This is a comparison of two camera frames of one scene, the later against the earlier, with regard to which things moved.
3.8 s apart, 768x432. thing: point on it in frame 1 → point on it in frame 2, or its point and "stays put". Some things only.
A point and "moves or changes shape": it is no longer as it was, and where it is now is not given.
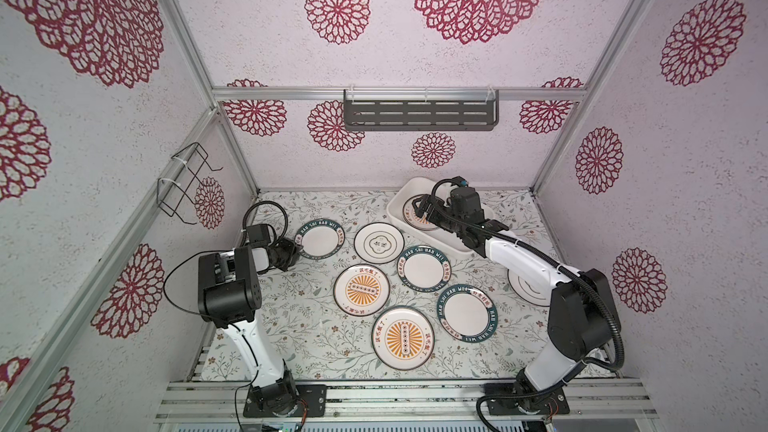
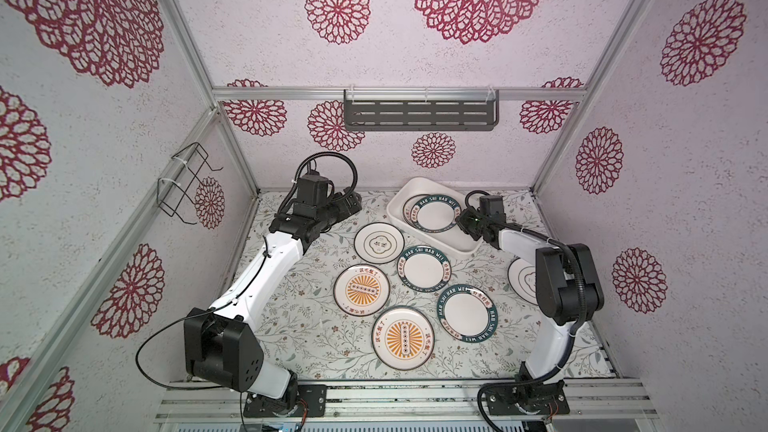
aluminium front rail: [409, 401] stays put
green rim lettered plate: [320, 238] moves or changes shape
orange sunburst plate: [361, 289] stays put
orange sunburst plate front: [403, 338] stays put
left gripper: [293, 248] → [345, 210]
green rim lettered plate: [467, 313] stays put
